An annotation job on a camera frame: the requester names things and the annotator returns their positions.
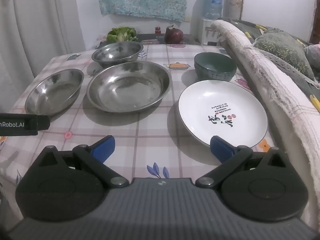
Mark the small deep steel bowl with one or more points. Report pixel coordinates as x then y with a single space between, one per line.
117 52

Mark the green broccoli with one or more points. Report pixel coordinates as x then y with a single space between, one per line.
122 33

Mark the pink cloth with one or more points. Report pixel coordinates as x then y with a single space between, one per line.
313 53

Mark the blue water jug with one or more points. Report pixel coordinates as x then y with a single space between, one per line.
213 2

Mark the plaid printed tablecloth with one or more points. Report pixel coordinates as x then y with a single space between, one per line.
140 130

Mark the small shallow steel plate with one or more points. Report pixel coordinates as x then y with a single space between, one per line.
55 92

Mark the large steel basin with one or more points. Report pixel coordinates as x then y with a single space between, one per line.
130 87

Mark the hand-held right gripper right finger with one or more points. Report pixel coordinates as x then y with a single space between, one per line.
220 150

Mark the rolled printed paper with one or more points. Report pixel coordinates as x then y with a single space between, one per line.
233 5

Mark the dark green ceramic bowl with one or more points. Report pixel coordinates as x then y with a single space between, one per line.
215 76

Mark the grey-green leaf pillow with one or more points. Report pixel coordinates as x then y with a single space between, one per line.
280 47

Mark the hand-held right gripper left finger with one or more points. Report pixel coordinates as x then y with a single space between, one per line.
102 148

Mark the grey blanket with yellow marks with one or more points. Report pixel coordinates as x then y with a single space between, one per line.
246 26

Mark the worn white sofa cover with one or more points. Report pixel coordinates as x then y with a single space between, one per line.
250 55

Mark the brown wooden frame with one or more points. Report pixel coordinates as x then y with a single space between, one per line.
315 17

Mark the white water dispenser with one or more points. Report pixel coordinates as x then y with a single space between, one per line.
207 30

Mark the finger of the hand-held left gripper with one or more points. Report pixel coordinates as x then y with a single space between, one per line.
43 123

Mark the white printed ceramic plate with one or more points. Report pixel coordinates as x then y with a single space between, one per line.
200 105

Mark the white curtain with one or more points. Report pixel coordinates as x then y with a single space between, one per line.
37 17

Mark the small red-capped jar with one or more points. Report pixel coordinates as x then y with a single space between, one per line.
157 30

